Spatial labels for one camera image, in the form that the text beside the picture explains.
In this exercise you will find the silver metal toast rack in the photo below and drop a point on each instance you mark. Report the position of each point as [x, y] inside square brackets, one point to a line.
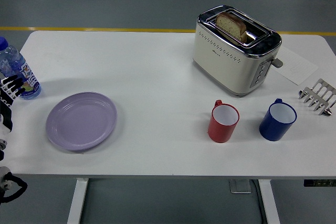
[319, 95]

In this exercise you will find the grey under-table bracket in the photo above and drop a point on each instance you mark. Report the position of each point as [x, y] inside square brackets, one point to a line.
[240, 186]

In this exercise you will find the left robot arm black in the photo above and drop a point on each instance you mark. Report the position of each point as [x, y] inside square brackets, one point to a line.
[14, 186]

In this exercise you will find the clear water bottle blue cap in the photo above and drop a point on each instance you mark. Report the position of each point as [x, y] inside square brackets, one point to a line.
[11, 60]

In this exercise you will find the purple round plate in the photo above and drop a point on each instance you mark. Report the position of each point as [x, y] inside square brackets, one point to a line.
[81, 121]

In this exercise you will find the brown bread slice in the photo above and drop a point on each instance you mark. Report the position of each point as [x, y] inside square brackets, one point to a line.
[231, 26]

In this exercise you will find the black table control panel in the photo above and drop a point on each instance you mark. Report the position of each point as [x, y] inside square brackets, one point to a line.
[320, 183]

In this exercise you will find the white table leg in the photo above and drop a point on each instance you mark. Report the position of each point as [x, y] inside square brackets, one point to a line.
[77, 203]
[269, 203]

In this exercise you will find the red mug white inside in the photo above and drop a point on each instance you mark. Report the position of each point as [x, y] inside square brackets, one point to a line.
[220, 129]

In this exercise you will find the blue mug white inside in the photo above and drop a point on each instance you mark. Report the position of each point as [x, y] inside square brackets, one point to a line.
[273, 128]

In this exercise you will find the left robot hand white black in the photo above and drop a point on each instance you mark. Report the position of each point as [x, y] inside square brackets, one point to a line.
[6, 87]

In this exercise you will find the cream and chrome toaster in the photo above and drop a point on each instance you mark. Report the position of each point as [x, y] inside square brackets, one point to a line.
[225, 61]

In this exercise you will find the white paper sheet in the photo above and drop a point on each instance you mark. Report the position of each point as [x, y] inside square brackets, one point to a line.
[296, 69]

